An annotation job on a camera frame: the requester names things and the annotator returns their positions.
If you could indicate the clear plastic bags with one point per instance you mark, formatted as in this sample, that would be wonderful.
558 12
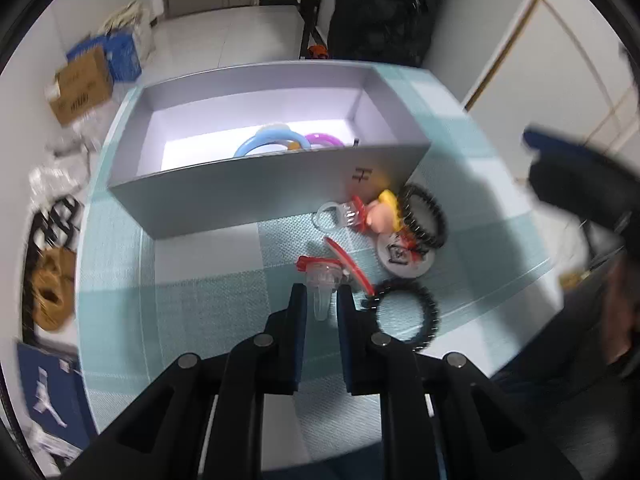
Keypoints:
60 170

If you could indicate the brown cardboard box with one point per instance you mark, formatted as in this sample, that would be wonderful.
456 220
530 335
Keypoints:
82 85

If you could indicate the black rack leg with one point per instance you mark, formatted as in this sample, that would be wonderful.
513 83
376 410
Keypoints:
309 10

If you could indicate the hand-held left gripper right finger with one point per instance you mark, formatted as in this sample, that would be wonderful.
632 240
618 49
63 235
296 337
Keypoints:
347 340

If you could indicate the teal checkered tablecloth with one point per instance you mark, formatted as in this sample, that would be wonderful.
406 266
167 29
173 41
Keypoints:
200 310

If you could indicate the blue bag with white figure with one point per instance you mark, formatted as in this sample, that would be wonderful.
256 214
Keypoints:
50 395

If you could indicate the blue carton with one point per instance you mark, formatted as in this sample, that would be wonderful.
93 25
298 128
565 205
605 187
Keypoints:
122 57

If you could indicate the round white badge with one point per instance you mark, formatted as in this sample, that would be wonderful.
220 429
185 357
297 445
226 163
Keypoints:
397 257

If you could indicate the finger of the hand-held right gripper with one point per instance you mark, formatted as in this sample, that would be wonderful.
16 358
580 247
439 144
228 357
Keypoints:
542 141

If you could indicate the black and white patterned item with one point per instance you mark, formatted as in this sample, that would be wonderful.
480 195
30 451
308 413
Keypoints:
52 225

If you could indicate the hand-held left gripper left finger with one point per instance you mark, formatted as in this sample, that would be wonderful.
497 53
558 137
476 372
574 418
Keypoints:
298 340

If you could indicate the brown woven slippers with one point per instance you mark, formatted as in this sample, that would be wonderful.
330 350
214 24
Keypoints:
50 290

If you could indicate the white bags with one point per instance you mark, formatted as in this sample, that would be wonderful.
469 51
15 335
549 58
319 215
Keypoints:
127 22

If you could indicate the small yellow-haired doll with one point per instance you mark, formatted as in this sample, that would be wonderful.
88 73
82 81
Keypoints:
382 215

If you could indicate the person's right forearm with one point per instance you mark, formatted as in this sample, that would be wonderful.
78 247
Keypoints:
622 315

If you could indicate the grey cardboard box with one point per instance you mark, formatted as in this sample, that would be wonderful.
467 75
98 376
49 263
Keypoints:
250 195

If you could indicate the black bag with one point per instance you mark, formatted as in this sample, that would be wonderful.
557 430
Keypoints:
390 10

